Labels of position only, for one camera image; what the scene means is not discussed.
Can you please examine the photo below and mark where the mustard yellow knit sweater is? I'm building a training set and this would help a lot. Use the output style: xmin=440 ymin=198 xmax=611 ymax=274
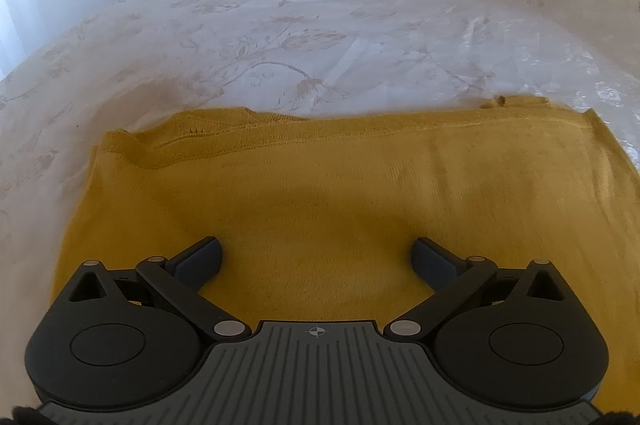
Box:
xmin=50 ymin=94 xmax=640 ymax=425

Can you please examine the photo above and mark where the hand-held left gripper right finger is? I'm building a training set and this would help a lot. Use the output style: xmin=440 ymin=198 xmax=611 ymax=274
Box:
xmin=383 ymin=237 xmax=576 ymax=340

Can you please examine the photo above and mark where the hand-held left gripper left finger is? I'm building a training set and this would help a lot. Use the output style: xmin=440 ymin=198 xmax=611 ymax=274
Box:
xmin=67 ymin=236 xmax=252 ymax=342

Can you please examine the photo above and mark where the white floral bedspread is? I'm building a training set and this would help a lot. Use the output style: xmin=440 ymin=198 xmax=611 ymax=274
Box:
xmin=0 ymin=0 xmax=640 ymax=425

